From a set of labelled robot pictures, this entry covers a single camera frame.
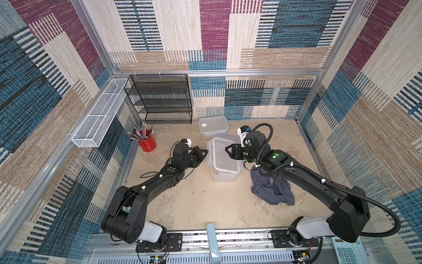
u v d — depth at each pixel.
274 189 0.87
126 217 0.43
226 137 1.03
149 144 1.04
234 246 0.73
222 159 0.81
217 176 0.81
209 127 1.09
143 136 1.02
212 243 0.71
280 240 0.73
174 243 0.73
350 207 0.40
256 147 0.60
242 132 0.71
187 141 0.83
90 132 0.70
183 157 0.68
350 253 0.69
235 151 0.69
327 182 0.46
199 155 0.76
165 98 1.10
